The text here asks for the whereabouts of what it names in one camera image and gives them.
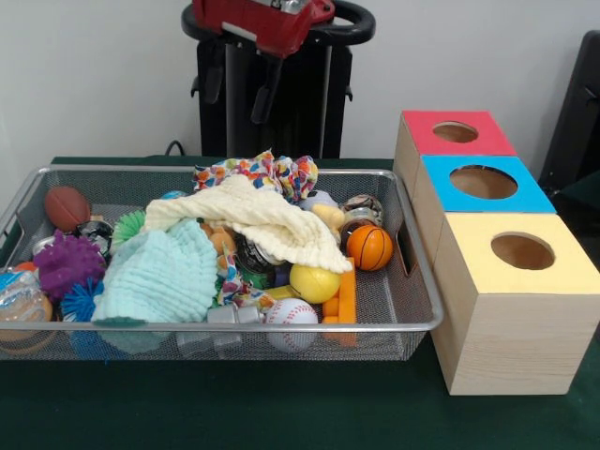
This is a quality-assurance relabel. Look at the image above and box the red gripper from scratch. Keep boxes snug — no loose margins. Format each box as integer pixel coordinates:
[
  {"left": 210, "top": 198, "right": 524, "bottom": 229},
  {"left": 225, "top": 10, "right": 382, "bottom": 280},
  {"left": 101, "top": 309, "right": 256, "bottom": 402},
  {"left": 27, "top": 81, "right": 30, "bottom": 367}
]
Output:
[{"left": 191, "top": 0, "right": 325, "bottom": 126}]

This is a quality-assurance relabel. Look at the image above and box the brown toy football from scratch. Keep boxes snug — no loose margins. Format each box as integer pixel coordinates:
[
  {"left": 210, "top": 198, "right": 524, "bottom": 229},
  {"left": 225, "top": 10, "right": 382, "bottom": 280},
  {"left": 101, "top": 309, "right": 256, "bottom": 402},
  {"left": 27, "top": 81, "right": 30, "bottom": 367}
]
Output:
[{"left": 44, "top": 186, "right": 92, "bottom": 233}]

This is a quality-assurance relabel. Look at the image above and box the clear plastic bottle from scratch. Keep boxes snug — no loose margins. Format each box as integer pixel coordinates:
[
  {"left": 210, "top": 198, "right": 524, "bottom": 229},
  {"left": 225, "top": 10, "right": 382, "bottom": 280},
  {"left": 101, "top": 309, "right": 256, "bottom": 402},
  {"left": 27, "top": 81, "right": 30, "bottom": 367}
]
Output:
[{"left": 0, "top": 266, "right": 53, "bottom": 324}]

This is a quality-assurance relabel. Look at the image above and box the purple spiky rubber toy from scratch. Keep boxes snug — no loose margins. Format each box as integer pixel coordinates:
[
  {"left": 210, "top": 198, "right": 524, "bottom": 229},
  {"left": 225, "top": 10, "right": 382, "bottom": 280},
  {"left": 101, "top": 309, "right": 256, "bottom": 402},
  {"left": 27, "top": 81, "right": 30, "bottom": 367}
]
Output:
[{"left": 32, "top": 230, "right": 107, "bottom": 301}]

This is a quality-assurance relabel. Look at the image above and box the dark green side tablecloth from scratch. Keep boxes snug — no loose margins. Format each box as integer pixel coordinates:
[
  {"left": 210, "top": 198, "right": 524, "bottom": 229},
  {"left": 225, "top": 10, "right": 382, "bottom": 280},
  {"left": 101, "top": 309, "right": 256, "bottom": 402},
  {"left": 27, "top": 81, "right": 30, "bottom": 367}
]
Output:
[{"left": 557, "top": 171, "right": 600, "bottom": 221}]

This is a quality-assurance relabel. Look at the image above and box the cream waffle cloth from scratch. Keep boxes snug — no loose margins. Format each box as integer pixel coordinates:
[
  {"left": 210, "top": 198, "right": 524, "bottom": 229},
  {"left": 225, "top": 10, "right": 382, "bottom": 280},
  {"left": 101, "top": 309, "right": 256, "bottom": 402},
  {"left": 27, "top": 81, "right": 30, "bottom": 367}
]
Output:
[{"left": 143, "top": 173, "right": 355, "bottom": 274}]

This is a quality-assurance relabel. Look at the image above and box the silver mesh bin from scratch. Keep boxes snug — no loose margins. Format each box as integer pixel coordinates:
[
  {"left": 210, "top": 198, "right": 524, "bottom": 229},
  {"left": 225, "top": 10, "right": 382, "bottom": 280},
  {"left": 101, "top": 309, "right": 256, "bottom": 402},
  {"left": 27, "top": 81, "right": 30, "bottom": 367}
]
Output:
[{"left": 0, "top": 163, "right": 445, "bottom": 363}]

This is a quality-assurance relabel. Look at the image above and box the yellow ball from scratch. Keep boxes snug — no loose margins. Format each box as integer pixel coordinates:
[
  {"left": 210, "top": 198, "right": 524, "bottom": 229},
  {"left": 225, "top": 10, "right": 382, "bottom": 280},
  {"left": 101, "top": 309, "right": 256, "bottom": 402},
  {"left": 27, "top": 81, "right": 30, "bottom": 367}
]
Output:
[{"left": 289, "top": 263, "right": 342, "bottom": 305}]

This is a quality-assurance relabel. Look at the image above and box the colourful patterned cloth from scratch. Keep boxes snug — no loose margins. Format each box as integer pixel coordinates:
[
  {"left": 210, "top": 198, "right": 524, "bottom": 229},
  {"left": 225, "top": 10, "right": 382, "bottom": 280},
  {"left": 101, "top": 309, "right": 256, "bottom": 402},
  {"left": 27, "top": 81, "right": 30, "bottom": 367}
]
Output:
[{"left": 193, "top": 149, "right": 320, "bottom": 205}]

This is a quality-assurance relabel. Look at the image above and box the orange toy basketball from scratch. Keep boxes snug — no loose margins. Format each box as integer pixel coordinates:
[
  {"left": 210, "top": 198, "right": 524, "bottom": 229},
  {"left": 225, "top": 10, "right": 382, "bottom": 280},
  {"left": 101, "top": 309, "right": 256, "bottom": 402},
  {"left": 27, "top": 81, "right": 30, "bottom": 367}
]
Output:
[{"left": 346, "top": 224, "right": 394, "bottom": 272}]

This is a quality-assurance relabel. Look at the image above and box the white toy baseball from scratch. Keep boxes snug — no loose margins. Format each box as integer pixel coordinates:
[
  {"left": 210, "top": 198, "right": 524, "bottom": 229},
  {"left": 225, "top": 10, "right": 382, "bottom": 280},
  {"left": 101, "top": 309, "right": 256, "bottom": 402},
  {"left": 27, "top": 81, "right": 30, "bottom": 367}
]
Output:
[{"left": 264, "top": 298, "right": 320, "bottom": 353}]

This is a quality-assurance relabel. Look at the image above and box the black chair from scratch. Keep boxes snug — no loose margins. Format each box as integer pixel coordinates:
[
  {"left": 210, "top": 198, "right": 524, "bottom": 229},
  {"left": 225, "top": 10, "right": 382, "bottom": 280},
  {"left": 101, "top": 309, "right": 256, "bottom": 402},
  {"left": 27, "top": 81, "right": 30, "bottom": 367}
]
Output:
[{"left": 538, "top": 30, "right": 600, "bottom": 188}]

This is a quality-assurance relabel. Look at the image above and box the wooden box with three holes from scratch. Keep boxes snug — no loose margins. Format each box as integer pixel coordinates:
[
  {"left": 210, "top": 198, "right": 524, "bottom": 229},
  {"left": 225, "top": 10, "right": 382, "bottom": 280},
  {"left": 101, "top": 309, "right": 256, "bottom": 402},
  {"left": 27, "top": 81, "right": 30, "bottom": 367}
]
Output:
[{"left": 392, "top": 110, "right": 600, "bottom": 397}]

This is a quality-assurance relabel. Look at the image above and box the mint waffle cloth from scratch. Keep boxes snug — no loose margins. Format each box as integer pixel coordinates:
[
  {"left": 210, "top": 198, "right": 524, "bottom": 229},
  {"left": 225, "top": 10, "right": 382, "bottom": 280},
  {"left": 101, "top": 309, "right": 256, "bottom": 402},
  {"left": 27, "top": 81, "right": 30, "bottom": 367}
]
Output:
[{"left": 91, "top": 218, "right": 219, "bottom": 325}]

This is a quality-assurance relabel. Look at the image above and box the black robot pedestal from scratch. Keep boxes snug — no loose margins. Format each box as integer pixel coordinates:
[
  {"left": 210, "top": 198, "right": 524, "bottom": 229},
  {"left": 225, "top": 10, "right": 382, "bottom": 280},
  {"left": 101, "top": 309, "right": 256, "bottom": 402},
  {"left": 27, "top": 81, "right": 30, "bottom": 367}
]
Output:
[{"left": 181, "top": 0, "right": 376, "bottom": 160}]

